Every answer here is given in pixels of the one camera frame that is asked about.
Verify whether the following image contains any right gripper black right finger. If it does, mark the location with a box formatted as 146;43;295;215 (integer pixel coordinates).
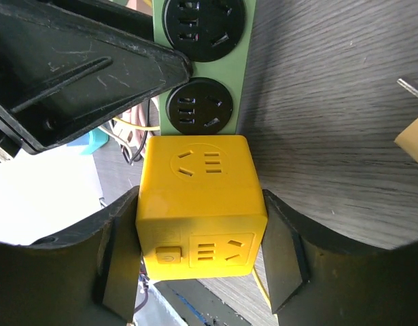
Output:
262;190;418;325

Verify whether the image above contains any teal triangular power socket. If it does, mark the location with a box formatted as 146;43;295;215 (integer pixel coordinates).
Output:
67;128;109;156

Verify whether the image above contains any yellow cube socket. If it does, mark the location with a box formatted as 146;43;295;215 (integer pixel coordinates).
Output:
136;135;268;280

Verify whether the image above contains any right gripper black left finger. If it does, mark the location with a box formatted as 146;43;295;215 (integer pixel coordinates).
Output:
0;187;141;325

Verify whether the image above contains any yellow charger plug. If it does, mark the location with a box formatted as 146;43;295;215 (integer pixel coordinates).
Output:
393;77;418;170

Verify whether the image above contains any green power strip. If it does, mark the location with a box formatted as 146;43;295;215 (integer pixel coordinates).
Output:
152;0;256;136

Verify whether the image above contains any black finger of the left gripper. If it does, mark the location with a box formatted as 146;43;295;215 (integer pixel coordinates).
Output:
0;1;192;154

